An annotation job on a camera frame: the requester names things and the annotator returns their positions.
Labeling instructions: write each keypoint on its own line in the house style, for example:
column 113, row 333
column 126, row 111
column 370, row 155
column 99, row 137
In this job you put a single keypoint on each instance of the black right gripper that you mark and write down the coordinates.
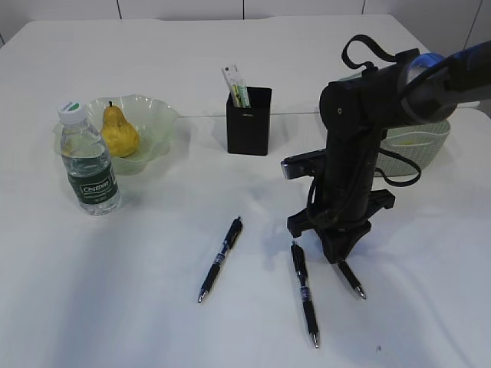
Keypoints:
column 340, row 217

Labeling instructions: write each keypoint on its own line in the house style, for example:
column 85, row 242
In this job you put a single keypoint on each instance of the black pen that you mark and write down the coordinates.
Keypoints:
column 227, row 244
column 298, row 258
column 354, row 283

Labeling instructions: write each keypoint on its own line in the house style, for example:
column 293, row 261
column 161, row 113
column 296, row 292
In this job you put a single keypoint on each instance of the teal utility knife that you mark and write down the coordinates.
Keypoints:
column 244, row 96

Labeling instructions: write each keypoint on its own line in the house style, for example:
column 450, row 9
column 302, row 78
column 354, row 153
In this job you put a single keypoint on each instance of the yellow utility knife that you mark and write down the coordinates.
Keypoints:
column 236, row 99

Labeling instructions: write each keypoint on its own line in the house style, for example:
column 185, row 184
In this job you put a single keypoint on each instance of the clear plastic ruler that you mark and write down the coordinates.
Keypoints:
column 232, row 77

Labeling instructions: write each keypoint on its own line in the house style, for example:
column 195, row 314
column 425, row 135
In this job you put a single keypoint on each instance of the yellow pear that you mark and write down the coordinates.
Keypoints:
column 121, row 137

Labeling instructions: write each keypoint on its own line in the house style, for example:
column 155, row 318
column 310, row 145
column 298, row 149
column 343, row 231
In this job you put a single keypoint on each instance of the clear water bottle green label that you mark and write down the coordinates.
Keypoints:
column 87, row 161

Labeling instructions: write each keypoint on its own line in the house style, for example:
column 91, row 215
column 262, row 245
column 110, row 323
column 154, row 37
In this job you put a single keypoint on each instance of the blue grey right robot arm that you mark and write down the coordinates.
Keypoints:
column 413, row 89

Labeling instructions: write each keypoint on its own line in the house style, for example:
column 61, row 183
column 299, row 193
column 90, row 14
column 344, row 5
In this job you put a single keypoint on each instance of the black pen on ruler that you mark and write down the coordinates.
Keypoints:
column 227, row 244

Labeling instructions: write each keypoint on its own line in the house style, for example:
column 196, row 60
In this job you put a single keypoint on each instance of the green woven plastic basket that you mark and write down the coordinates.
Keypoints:
column 430, row 139

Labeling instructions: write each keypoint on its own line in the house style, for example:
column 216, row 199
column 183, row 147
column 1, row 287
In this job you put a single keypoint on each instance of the black square pen holder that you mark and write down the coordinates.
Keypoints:
column 247, row 129

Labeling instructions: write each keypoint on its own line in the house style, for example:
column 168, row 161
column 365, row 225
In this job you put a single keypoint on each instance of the green wavy glass plate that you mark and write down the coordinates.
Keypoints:
column 153, row 119

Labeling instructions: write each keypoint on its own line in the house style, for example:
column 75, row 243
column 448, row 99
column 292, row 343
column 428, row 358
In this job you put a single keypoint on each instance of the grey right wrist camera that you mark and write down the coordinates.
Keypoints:
column 306, row 164

